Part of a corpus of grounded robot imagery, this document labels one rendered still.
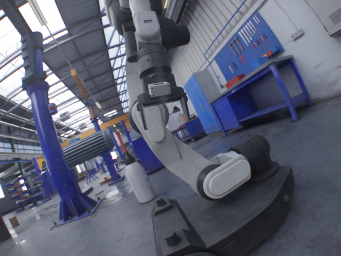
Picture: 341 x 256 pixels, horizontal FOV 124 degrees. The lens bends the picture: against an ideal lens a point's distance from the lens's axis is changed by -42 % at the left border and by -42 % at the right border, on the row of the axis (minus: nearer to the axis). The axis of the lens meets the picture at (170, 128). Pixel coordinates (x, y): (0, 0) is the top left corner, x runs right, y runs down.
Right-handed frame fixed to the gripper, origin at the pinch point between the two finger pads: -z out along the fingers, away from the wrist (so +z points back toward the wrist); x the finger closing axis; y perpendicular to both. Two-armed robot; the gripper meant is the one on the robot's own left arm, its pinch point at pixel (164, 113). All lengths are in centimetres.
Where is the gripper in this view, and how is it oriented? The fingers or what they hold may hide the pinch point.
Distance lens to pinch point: 39.5
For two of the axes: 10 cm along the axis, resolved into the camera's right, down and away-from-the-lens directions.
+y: 1.5, -1.2, -9.8
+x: -9.6, 2.1, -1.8
